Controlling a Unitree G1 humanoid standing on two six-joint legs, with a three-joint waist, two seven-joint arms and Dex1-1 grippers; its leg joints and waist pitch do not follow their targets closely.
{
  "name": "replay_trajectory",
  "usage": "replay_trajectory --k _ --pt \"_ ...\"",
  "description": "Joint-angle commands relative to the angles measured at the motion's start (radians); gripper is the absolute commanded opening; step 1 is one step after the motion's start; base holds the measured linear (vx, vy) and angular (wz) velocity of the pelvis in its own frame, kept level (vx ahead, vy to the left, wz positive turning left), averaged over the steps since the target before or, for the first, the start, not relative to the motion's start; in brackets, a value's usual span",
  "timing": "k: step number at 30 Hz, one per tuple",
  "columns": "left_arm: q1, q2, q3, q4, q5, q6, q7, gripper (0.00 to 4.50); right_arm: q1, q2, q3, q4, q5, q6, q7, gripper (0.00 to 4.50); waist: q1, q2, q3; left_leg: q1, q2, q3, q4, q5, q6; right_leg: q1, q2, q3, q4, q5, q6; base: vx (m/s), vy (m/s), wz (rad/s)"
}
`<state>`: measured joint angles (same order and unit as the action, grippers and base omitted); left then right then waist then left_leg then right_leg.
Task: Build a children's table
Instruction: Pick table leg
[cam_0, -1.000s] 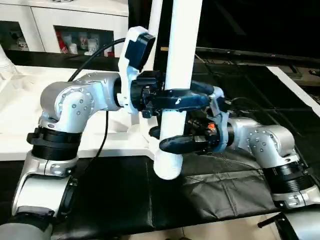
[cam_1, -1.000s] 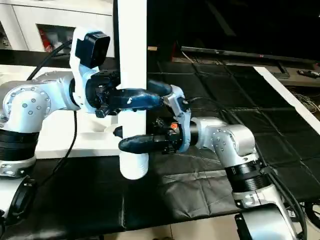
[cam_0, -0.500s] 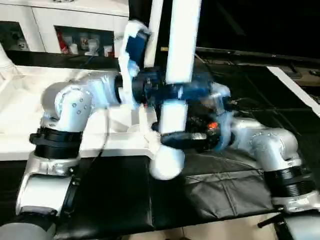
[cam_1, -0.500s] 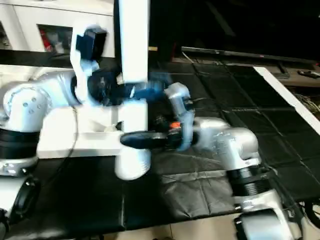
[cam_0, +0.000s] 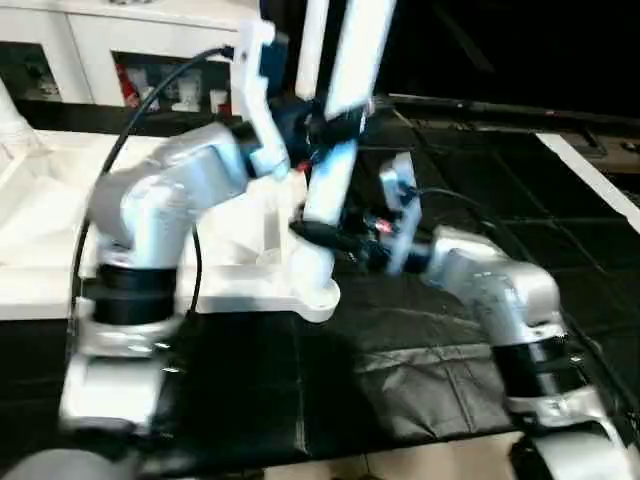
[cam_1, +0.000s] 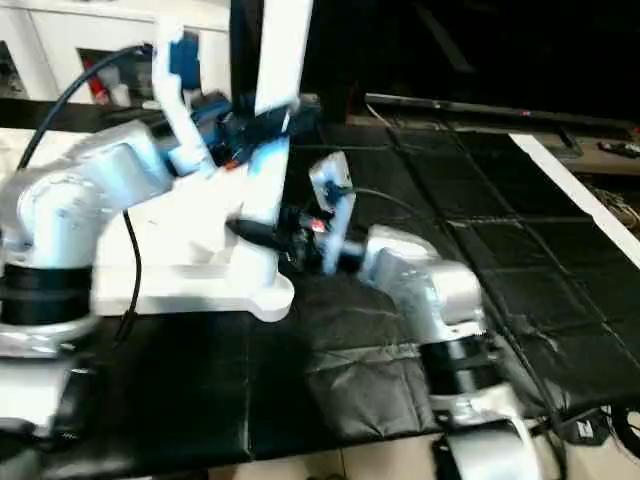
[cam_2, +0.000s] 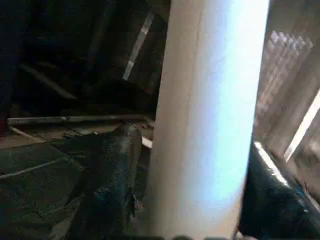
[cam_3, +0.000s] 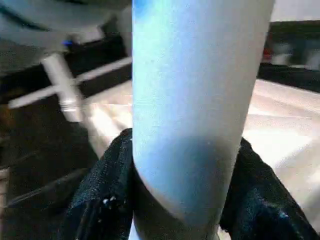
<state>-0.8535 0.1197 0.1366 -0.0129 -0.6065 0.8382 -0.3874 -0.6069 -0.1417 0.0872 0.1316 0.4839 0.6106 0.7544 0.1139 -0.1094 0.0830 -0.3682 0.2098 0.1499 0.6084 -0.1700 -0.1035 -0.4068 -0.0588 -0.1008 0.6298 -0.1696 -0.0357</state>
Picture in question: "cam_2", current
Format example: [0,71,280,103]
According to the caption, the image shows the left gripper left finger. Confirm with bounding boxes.
[64,122,144,240]

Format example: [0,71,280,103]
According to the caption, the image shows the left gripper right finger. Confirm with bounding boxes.
[237,142,320,240]

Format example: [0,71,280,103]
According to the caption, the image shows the grey pleated curtain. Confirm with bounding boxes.
[254,0,320,168]

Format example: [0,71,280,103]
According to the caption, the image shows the black cabinet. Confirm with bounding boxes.
[0,0,171,118]

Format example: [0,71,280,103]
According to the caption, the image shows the white plastic table leg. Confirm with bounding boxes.
[144,0,271,239]

